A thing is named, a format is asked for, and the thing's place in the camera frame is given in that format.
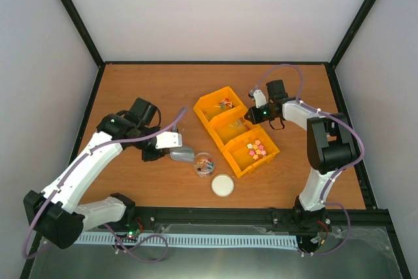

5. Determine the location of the orange three-compartment bin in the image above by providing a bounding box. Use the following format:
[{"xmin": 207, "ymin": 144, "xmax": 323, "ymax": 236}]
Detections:
[{"xmin": 193, "ymin": 86, "xmax": 280, "ymax": 178}]

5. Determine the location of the silver metal scoop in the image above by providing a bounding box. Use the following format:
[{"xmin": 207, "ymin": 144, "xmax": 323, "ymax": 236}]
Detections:
[{"xmin": 169, "ymin": 146, "xmax": 195, "ymax": 163}]

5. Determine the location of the white round lid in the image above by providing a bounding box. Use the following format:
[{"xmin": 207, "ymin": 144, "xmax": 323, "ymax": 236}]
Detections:
[{"xmin": 211, "ymin": 174, "xmax": 234, "ymax": 197}]

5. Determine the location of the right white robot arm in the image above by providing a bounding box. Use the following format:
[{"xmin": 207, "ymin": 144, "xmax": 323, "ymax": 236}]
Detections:
[{"xmin": 244, "ymin": 80, "xmax": 357, "ymax": 231}]

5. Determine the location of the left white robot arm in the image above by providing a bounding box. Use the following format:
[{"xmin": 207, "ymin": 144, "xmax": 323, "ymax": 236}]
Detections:
[{"xmin": 24, "ymin": 98, "xmax": 182, "ymax": 249}]

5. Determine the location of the clear glass bowl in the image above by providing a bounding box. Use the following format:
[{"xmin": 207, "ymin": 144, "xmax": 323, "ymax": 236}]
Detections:
[{"xmin": 193, "ymin": 152, "xmax": 215, "ymax": 178}]

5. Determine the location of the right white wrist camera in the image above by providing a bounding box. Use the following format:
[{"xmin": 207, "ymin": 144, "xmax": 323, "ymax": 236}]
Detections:
[{"xmin": 248, "ymin": 88, "xmax": 267, "ymax": 108}]

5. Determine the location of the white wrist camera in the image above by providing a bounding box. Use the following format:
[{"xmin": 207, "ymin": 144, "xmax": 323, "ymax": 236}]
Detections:
[
  {"xmin": 248, "ymin": 88, "xmax": 267, "ymax": 108},
  {"xmin": 155, "ymin": 131, "xmax": 183, "ymax": 150}
]

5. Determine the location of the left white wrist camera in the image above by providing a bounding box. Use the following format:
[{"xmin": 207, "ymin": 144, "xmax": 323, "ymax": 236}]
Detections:
[{"xmin": 155, "ymin": 131, "xmax": 183, "ymax": 150}]

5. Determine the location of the light blue cable duct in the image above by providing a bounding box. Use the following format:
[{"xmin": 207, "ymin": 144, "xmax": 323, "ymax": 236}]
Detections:
[{"xmin": 78, "ymin": 232, "xmax": 298, "ymax": 249}]

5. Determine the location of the black front rail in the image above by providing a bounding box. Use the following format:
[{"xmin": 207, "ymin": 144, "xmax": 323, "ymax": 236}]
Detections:
[{"xmin": 42, "ymin": 204, "xmax": 391, "ymax": 231}]

